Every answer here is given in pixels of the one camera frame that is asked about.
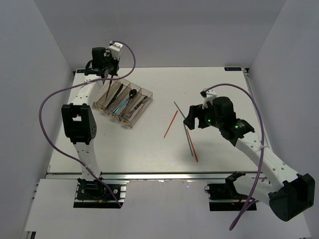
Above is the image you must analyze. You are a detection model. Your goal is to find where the orange chopstick near spoons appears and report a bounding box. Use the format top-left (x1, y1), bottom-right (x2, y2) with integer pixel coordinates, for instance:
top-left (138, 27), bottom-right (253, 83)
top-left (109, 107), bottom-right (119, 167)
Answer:
top-left (163, 110), bottom-right (178, 138)

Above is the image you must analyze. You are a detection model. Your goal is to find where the black spoon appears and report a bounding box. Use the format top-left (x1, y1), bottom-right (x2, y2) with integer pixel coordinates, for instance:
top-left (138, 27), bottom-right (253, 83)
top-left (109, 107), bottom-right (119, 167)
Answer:
top-left (121, 89), bottom-right (137, 113)

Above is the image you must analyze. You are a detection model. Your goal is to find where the blue label right corner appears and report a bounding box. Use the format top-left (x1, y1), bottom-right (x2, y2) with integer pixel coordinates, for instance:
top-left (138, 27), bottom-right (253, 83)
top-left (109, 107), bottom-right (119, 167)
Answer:
top-left (224, 67), bottom-right (242, 71)

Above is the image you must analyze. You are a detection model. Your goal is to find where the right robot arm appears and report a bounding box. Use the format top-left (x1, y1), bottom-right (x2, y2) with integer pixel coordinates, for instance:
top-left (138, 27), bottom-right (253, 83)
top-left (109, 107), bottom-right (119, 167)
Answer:
top-left (183, 97), bottom-right (315, 222)

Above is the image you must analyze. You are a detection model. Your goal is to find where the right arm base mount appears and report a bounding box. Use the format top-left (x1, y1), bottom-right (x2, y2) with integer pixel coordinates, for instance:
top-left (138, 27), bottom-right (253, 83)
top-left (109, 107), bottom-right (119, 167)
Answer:
top-left (204, 183), bottom-right (248, 212)

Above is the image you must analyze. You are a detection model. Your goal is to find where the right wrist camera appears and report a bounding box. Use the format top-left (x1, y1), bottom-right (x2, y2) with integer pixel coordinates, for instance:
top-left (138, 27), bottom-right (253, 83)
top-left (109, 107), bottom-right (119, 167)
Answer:
top-left (200, 89), bottom-right (217, 109)

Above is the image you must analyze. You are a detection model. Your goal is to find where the clear acrylic utensil organizer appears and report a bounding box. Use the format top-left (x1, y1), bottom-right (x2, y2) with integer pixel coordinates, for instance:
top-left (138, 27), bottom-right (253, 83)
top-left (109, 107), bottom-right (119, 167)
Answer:
top-left (93, 79), bottom-right (153, 128)

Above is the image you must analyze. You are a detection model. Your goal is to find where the blue iridescent knife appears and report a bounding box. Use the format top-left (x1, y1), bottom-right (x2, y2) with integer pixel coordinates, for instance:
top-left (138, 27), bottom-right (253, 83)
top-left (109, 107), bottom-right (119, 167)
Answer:
top-left (105, 75), bottom-right (114, 101)

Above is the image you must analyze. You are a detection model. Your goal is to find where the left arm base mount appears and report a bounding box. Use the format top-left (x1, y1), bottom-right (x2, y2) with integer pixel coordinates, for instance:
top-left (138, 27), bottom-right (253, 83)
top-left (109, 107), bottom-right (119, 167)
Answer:
top-left (73, 178), bottom-right (126, 209)

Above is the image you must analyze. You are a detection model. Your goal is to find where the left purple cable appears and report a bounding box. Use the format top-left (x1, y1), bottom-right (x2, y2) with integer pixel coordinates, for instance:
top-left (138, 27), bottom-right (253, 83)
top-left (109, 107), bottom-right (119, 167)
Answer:
top-left (39, 40), bottom-right (137, 209)

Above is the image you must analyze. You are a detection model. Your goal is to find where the teal chopstick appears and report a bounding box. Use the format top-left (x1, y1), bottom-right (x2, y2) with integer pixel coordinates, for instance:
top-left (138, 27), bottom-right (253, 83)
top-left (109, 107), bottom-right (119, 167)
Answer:
top-left (173, 101), bottom-right (186, 119)
top-left (183, 125), bottom-right (194, 157)

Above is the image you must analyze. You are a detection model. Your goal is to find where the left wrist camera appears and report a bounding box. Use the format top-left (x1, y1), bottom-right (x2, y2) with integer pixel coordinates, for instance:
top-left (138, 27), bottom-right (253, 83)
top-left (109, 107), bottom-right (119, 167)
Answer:
top-left (108, 41), bottom-right (123, 60)

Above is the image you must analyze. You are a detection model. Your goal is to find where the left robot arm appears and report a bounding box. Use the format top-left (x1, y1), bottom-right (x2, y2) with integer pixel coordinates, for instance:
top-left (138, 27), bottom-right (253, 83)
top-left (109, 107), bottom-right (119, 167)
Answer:
top-left (61, 42), bottom-right (123, 199)

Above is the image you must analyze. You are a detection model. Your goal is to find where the black iridescent knife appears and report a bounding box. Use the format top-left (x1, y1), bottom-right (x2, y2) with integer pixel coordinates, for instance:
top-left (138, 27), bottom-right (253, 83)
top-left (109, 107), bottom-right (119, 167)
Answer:
top-left (106, 84), bottom-right (124, 109)

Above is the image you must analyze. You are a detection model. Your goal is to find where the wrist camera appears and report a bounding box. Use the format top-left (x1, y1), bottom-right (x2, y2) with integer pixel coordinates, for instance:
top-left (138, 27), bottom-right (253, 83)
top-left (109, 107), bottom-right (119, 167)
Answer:
top-left (200, 89), bottom-right (217, 109)
top-left (108, 41), bottom-right (123, 60)

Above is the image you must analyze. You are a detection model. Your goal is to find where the rainbow iridescent spoon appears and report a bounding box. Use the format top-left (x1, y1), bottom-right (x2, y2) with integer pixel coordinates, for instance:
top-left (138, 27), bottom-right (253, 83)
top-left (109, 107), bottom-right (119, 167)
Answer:
top-left (113, 89), bottom-right (137, 114)

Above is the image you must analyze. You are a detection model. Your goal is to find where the orange chopstick lower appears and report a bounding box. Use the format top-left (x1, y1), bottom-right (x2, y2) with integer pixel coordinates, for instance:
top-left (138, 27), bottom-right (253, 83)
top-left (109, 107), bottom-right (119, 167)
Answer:
top-left (186, 129), bottom-right (199, 162)

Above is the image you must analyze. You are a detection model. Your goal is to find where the aluminium table edge rail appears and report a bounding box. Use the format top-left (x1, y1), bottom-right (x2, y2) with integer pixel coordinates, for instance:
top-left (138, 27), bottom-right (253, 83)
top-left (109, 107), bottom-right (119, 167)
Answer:
top-left (45, 171), bottom-right (256, 180)

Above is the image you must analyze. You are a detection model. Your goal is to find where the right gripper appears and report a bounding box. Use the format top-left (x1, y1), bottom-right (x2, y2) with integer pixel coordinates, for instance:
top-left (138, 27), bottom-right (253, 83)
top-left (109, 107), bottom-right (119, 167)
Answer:
top-left (183, 101), bottom-right (223, 130)

